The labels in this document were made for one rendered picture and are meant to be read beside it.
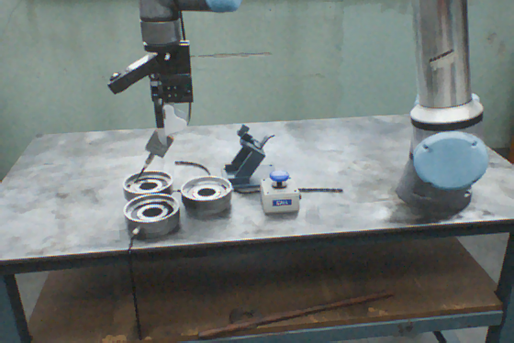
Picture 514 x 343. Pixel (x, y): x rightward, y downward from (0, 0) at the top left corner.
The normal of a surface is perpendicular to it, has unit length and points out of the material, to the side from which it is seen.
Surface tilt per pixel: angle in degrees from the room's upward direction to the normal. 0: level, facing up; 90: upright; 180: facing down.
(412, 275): 0
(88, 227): 0
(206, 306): 0
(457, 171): 97
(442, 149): 98
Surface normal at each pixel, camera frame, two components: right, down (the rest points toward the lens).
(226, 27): 0.12, 0.40
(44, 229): -0.01, -0.91
